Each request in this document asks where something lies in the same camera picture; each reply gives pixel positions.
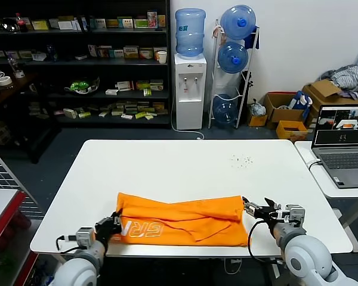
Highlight clear bottle pink label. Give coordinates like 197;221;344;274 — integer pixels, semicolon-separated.
7;57;26;79

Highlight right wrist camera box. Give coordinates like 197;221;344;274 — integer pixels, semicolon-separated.
282;204;307;225

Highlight white water dispenser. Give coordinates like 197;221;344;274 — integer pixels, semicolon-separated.
174;53;208;131

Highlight blue water jug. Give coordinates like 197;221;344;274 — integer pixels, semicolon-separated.
220;4;257;41
217;41;250;74
212;94;239;126
175;8;207;59

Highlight black folded stand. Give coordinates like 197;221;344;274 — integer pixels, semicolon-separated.
240;71;255;105

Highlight dark blue cloth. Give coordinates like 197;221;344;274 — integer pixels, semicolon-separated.
243;28;261;51

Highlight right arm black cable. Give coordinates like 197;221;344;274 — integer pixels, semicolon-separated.
247;219;284;265

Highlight red framed white cart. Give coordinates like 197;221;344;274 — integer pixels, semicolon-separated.
0;188;39;286

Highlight white wire grid panel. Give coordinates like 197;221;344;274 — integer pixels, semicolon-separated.
0;142;44;220

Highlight yellow cardboard crate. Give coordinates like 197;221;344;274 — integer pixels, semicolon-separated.
276;120;308;142

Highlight orange t-shirt white print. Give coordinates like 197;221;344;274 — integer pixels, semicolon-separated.
112;192;248;247

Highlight yellow white medicine box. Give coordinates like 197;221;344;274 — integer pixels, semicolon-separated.
124;45;140;59

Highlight white cable loop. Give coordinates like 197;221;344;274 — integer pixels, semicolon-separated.
224;257;242;276

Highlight cola bottle red label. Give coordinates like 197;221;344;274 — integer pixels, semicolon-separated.
16;13;29;33

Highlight dark wooden desk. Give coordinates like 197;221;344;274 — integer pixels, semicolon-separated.
0;72;62;164

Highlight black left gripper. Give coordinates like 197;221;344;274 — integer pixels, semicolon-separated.
95;210;123;241

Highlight grey clothes pile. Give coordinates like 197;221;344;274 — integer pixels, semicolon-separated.
319;64;358;100

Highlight small orange cardboard box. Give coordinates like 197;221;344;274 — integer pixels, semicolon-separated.
246;114;269;128

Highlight clear glass bowl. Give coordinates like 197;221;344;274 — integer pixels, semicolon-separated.
1;17;19;33

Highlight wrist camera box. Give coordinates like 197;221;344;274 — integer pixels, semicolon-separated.
75;227;95;249
282;204;307;225

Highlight pale hanging cloth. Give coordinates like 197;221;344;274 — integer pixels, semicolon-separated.
212;25;227;43

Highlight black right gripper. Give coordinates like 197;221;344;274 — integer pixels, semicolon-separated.
241;196;287;224

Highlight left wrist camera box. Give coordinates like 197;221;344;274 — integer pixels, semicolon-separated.
75;227;95;249

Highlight scattered dark crumbs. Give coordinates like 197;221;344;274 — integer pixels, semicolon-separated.
231;154;254;169

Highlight green fruit bowl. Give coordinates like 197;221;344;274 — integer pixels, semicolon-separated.
64;77;101;96

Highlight wide white box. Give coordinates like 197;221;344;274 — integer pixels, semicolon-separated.
58;20;78;31

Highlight large open cardboard box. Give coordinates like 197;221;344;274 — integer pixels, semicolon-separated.
303;79;358;129

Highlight grey open laptop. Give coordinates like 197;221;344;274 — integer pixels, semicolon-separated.
311;105;358;189

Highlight black shelving unit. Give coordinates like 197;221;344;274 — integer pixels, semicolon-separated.
0;0;172;130

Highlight white dispenser power cable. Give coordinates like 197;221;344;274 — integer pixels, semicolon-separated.
170;95;205;141

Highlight red white medicine box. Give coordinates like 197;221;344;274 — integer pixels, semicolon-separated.
116;80;135;92

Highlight white metal jug rack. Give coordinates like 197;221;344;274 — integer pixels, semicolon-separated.
208;19;261;130

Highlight white plastic bag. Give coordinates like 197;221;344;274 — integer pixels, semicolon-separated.
248;101;267;117

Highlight blue white bag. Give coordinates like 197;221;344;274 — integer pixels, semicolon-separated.
288;90;314;112

